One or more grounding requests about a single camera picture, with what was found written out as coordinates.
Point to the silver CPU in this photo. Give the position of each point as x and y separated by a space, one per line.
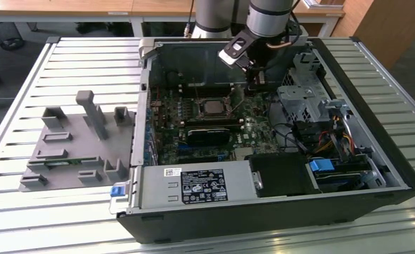
213 107

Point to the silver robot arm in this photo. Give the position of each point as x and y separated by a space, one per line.
213 16

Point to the black RAM slot bank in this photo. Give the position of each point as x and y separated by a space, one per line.
210 91
210 123

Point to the CPU socket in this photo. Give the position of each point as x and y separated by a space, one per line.
206 116

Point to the metal drive cage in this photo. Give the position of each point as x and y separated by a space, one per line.
295 98

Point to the white paper stack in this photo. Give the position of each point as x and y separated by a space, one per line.
312 3

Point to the green motherboard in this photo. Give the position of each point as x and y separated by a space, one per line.
260 132

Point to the black graphics card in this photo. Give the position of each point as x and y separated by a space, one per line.
206 136

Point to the wooden cabinet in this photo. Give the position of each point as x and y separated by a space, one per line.
387 26

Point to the silver chipset heatsink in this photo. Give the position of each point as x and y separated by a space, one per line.
244 152

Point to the blue disk carrier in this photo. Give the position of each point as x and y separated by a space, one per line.
320 166

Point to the black drive bay box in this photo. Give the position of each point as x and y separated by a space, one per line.
281 174

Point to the silver power supply unit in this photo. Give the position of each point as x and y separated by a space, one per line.
157 185

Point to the wooden desk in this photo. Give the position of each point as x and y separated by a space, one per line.
69 6

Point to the grey parts rack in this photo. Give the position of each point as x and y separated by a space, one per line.
80 148

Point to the black and grey PC case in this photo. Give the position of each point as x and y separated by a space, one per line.
228 225

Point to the blue case latch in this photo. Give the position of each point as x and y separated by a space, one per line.
116 191

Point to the green RAM stick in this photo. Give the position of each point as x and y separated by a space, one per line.
74 160

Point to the black mesh waste basket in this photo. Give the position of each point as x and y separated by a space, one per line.
5 34

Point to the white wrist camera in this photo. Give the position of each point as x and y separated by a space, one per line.
229 53

